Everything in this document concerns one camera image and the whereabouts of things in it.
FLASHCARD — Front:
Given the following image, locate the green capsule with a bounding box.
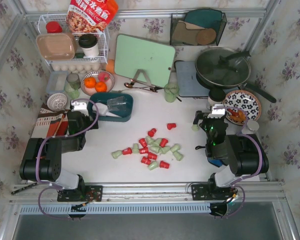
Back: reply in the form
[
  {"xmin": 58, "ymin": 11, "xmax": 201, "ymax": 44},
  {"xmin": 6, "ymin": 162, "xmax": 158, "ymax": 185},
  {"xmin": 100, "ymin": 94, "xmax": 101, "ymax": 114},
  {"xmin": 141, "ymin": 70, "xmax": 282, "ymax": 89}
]
[
  {"xmin": 173, "ymin": 151, "xmax": 184, "ymax": 162},
  {"xmin": 191, "ymin": 124, "xmax": 199, "ymax": 132},
  {"xmin": 111, "ymin": 150, "xmax": 122, "ymax": 159},
  {"xmin": 147, "ymin": 161, "xmax": 159, "ymax": 171}
]

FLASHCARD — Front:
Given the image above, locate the teal storage basket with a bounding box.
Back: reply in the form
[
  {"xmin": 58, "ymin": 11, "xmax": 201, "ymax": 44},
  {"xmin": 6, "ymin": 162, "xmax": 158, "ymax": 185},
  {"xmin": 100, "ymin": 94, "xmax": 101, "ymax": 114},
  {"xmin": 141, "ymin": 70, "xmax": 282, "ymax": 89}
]
[{"xmin": 87, "ymin": 92, "xmax": 134, "ymax": 123}]

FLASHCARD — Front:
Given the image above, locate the clear plastic cup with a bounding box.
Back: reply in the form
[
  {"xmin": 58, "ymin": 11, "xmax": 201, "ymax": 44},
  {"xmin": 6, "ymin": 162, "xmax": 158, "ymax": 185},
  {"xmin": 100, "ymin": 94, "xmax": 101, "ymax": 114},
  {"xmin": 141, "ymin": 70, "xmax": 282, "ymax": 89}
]
[{"xmin": 106, "ymin": 96, "xmax": 127, "ymax": 111}]

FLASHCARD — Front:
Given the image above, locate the red capsule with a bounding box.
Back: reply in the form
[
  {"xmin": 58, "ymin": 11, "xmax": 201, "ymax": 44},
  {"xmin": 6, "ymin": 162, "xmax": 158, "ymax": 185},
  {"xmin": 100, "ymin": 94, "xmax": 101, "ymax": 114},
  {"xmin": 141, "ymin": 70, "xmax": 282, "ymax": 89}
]
[
  {"xmin": 147, "ymin": 128, "xmax": 157, "ymax": 138},
  {"xmin": 166, "ymin": 122, "xmax": 177, "ymax": 130},
  {"xmin": 122, "ymin": 147, "xmax": 133, "ymax": 155},
  {"xmin": 159, "ymin": 160, "xmax": 170, "ymax": 169},
  {"xmin": 140, "ymin": 156, "xmax": 152, "ymax": 165}
]

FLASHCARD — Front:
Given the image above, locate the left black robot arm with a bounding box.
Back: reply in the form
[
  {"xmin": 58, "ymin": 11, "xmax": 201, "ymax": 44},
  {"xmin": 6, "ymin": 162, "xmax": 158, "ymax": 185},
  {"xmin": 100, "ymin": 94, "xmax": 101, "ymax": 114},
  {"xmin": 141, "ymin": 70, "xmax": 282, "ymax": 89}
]
[{"xmin": 19, "ymin": 111, "xmax": 99, "ymax": 200}]

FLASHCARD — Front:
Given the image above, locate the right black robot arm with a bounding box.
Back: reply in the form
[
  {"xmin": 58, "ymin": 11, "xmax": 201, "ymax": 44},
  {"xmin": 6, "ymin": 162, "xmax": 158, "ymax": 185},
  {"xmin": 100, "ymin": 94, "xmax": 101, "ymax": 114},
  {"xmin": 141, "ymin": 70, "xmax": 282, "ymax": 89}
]
[{"xmin": 191, "ymin": 111, "xmax": 269, "ymax": 201}]

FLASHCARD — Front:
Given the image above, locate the striped orange cloth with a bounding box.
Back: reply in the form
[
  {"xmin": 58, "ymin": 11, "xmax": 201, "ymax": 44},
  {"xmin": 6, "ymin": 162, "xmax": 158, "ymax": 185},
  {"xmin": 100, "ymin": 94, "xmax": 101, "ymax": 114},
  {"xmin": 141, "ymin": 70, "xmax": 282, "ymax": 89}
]
[{"xmin": 31, "ymin": 103, "xmax": 69, "ymax": 139}]

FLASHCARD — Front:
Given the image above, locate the small white colander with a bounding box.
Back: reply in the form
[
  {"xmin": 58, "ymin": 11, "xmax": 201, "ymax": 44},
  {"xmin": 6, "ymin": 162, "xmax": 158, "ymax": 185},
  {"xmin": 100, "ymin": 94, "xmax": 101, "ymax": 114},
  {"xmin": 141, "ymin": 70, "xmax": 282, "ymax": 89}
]
[{"xmin": 47, "ymin": 93, "xmax": 68, "ymax": 112}]

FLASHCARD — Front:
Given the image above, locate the black lid jar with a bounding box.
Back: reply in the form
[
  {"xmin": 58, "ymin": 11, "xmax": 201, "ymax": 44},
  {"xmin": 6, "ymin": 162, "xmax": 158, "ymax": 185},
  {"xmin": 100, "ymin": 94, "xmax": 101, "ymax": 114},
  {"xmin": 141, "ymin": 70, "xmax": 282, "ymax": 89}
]
[{"xmin": 206, "ymin": 88, "xmax": 226, "ymax": 110}]

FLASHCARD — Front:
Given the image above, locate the green tinted glass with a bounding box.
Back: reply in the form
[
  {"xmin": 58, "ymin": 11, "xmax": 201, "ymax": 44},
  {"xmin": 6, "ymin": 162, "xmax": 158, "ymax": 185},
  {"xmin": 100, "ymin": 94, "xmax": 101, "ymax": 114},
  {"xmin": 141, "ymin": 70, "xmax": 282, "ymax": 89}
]
[{"xmin": 64, "ymin": 73, "xmax": 81, "ymax": 100}]

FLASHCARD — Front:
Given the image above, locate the white bottle silver cap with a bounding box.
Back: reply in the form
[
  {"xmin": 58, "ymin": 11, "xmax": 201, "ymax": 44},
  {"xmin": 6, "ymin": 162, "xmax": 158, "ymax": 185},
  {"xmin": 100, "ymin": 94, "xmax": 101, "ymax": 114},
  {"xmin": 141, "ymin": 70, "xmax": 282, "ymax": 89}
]
[{"xmin": 246, "ymin": 119, "xmax": 260, "ymax": 132}]

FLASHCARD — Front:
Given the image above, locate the blue floral plate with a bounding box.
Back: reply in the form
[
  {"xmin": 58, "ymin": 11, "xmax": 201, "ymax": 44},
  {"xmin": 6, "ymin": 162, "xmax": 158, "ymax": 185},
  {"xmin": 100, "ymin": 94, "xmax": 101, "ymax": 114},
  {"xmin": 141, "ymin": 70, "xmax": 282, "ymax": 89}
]
[{"xmin": 222, "ymin": 90, "xmax": 262, "ymax": 126}]

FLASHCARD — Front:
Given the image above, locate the fruit bowl plate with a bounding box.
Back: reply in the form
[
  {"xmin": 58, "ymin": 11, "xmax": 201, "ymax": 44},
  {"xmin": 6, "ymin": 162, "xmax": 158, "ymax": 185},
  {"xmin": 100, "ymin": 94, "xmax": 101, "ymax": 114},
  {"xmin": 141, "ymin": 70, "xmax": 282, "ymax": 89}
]
[{"xmin": 81, "ymin": 70, "xmax": 115, "ymax": 96}]

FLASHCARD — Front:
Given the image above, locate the egg tray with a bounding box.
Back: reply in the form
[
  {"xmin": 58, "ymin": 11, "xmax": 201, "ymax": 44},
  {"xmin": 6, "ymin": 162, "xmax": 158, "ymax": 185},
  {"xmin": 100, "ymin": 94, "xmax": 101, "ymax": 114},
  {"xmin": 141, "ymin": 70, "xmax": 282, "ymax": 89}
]
[{"xmin": 51, "ymin": 62, "xmax": 104, "ymax": 74}]

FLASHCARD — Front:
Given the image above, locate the green glass cup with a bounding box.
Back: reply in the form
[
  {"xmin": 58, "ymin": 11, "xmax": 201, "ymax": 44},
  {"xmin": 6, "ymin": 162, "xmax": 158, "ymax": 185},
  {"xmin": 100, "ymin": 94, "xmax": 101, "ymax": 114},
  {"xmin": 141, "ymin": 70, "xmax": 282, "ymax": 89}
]
[{"xmin": 164, "ymin": 82, "xmax": 179, "ymax": 103}]

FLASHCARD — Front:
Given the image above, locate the black frying pan with lid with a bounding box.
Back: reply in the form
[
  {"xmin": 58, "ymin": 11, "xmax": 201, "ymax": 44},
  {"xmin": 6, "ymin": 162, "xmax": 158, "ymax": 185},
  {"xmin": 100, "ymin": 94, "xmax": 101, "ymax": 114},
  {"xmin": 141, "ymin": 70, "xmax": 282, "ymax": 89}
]
[{"xmin": 194, "ymin": 47, "xmax": 277, "ymax": 103}]

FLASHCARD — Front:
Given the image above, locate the green capsule bottom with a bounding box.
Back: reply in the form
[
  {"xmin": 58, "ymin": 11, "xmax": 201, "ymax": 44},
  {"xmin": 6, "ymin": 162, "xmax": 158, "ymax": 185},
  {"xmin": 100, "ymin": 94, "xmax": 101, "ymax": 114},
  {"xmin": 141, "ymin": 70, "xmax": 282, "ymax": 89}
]
[{"xmin": 147, "ymin": 161, "xmax": 159, "ymax": 171}]

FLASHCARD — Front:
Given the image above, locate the beige food container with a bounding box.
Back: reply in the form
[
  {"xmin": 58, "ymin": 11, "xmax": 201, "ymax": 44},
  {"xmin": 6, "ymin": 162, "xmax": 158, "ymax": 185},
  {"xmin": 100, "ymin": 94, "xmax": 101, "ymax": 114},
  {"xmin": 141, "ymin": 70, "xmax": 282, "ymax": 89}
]
[{"xmin": 36, "ymin": 32, "xmax": 77, "ymax": 61}]

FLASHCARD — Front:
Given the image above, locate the white cup black lid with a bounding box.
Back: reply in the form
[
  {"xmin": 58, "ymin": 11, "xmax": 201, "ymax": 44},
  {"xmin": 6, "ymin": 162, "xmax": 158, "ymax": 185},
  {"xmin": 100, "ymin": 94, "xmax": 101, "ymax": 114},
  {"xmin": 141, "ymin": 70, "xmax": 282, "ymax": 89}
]
[{"xmin": 78, "ymin": 33, "xmax": 99, "ymax": 57}]

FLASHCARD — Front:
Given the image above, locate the mint green cutting board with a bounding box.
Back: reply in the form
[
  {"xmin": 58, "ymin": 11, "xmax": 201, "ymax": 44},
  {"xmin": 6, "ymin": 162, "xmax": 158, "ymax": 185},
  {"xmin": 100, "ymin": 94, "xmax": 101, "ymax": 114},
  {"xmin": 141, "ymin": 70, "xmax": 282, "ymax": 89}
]
[{"xmin": 114, "ymin": 34, "xmax": 176, "ymax": 87}]

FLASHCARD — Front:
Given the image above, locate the red lid jar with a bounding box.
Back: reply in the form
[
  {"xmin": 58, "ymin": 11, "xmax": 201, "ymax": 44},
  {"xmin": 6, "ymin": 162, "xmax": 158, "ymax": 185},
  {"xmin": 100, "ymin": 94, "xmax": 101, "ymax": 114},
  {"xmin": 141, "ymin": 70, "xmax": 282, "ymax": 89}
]
[{"xmin": 45, "ymin": 21, "xmax": 63, "ymax": 34}]

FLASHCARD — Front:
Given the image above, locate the black mesh organizer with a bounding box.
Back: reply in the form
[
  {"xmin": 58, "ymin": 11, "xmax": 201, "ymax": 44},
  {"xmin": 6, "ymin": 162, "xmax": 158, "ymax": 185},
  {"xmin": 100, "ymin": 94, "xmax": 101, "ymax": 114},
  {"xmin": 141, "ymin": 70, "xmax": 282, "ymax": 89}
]
[{"xmin": 169, "ymin": 8, "xmax": 227, "ymax": 46}]

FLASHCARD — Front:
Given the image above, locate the red snack bag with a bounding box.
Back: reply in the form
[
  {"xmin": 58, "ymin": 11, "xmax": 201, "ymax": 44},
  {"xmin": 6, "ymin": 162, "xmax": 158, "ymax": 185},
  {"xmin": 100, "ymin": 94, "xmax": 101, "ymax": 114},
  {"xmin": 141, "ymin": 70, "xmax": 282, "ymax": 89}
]
[{"xmin": 66, "ymin": 0, "xmax": 119, "ymax": 33}]

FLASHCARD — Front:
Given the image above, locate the white wire rack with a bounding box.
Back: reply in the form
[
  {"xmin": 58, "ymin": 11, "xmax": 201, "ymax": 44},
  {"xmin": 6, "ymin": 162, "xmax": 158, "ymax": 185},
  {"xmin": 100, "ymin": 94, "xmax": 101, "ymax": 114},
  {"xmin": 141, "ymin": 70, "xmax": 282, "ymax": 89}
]
[{"xmin": 36, "ymin": 13, "xmax": 110, "ymax": 65}]

